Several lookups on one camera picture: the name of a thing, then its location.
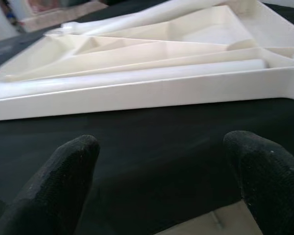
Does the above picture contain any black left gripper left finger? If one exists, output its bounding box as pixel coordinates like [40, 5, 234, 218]
[0, 134, 101, 235]

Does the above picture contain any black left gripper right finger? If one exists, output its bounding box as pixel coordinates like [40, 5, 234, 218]
[222, 130, 294, 235]

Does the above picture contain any white plastic children table top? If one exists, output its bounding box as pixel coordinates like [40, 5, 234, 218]
[0, 0, 294, 122]

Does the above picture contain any black tablecloth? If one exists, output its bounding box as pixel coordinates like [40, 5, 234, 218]
[0, 2, 294, 235]

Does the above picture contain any beige floor mat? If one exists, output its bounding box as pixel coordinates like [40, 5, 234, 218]
[22, 2, 108, 32]

